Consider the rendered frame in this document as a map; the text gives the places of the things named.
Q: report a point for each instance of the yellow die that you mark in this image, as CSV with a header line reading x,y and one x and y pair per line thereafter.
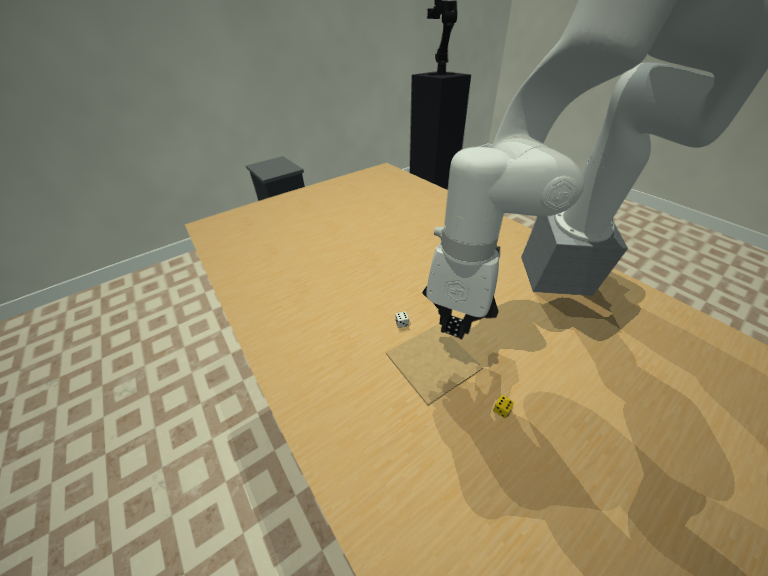
x,y
503,406

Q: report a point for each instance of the tan fabric mat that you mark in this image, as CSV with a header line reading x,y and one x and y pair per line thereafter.
x,y
433,363

